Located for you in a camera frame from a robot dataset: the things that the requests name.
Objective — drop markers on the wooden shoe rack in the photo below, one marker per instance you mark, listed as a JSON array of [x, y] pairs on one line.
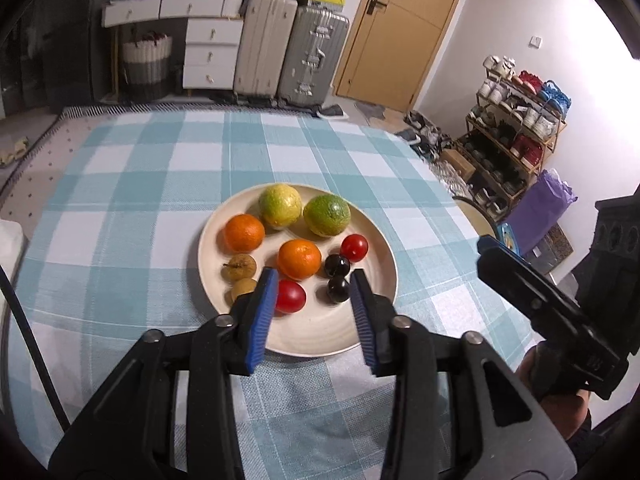
[[505, 160]]

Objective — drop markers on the scattered shoes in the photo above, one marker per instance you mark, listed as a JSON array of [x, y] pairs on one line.
[[422, 130]]

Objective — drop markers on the blue white checked tablecloth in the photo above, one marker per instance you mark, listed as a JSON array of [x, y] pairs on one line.
[[125, 210]]

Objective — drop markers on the purple bag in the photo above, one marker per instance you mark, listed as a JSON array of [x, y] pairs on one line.
[[540, 210]]

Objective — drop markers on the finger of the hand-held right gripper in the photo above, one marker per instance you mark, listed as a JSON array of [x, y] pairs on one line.
[[525, 285]]

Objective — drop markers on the woven laundry basket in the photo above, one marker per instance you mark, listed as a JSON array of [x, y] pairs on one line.
[[146, 67]]

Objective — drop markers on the beige suitcase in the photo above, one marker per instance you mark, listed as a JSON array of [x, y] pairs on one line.
[[262, 45]]

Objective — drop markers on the black slipper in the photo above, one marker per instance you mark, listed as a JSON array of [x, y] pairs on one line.
[[332, 111]]

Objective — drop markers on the dark purple grape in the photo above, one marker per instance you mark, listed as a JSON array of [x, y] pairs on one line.
[[338, 289], [336, 265]]

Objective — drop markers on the cream round plate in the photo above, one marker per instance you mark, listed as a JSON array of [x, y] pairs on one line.
[[320, 325]]

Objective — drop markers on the white drawer cabinet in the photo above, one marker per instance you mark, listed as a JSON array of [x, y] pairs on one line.
[[210, 45]]

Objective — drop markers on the green yellow citrus fruit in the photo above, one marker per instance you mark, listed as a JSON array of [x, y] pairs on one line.
[[280, 206], [326, 215]]

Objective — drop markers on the white light switch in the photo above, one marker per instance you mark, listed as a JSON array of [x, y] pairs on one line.
[[536, 41]]

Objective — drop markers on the wooden door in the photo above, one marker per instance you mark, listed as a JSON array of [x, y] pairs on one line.
[[405, 35]]

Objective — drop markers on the dark patterned board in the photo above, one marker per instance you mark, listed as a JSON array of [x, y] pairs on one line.
[[552, 247]]

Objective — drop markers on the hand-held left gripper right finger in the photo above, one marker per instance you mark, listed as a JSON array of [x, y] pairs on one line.
[[362, 320]]

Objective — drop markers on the orange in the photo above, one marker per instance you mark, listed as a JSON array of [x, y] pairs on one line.
[[244, 232], [299, 259]]

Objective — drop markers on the person's right hand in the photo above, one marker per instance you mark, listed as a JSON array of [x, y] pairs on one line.
[[565, 410]]

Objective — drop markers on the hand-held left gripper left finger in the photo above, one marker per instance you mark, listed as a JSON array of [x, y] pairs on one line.
[[262, 320]]

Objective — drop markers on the dotted floor rug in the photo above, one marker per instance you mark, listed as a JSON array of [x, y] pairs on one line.
[[50, 160]]

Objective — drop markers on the blue patterned packet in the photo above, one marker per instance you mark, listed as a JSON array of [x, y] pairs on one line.
[[509, 237]]

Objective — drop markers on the red cherry tomato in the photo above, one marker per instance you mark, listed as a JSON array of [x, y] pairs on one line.
[[291, 296], [354, 248]]

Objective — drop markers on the cardboard box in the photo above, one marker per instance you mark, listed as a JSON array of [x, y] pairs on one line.
[[459, 162]]

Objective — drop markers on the silver suitcase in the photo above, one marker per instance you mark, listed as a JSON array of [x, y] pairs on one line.
[[312, 55]]

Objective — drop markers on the cream round stool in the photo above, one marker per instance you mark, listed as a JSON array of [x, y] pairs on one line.
[[475, 215]]

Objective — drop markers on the brown longan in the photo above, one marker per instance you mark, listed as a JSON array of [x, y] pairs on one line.
[[239, 268], [242, 290]]

